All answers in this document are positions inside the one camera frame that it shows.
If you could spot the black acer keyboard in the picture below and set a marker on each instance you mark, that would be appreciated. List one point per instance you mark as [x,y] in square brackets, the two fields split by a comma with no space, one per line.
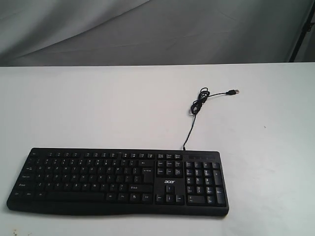
[78,181]

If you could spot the grey backdrop cloth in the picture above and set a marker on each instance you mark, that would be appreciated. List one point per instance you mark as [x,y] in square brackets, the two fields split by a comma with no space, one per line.
[148,32]

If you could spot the black tripod stand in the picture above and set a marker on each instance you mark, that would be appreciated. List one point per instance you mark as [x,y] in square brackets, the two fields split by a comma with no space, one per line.
[307,27]

